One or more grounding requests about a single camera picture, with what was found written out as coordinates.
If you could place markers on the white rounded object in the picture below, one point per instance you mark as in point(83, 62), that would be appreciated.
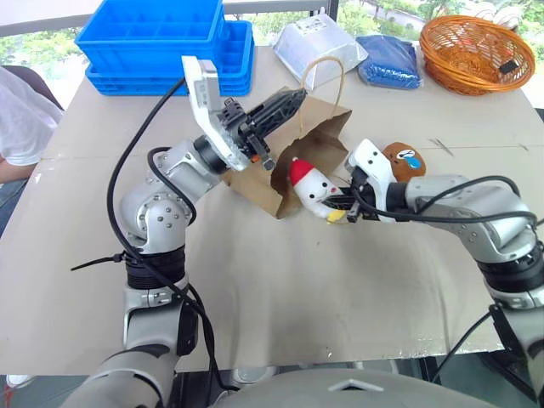
point(506, 15)

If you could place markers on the brown paper bag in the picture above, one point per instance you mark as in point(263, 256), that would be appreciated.
point(316, 144)

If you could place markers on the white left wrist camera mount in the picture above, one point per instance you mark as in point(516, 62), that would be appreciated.
point(204, 91)

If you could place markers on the small black item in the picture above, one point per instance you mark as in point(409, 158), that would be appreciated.
point(508, 67)

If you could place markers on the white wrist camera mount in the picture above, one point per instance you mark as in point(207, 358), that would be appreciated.
point(204, 91)
point(376, 163)

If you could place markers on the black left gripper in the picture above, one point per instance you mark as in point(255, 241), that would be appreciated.
point(240, 123)

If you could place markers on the brown round plush toy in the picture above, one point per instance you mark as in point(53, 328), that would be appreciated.
point(404, 159)

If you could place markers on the silver robot torso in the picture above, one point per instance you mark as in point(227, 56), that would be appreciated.
point(348, 389)

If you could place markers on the dark chair back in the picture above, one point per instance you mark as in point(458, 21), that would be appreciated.
point(36, 83)

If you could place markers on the blue plastic compartment crate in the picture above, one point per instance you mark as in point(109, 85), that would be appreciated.
point(149, 30)

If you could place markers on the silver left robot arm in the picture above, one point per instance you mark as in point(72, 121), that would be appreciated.
point(157, 212)

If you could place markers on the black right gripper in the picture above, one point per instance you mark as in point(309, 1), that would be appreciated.
point(361, 197)

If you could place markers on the person in white shirt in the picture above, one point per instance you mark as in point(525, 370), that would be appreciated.
point(21, 123)

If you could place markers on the white plush with red hat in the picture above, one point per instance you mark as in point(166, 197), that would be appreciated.
point(312, 187)

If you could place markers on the black zip tie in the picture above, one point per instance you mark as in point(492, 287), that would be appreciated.
point(100, 262)

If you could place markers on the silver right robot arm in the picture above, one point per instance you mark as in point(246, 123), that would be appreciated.
point(467, 208)

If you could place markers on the white shoe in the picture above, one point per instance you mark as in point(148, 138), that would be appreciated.
point(18, 379)

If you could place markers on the silver plastic wrapped package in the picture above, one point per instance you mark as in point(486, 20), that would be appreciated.
point(316, 44)

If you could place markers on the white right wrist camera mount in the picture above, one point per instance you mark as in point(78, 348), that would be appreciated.
point(376, 163)

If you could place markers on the orange wicker basket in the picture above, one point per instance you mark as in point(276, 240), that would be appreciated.
point(467, 72)

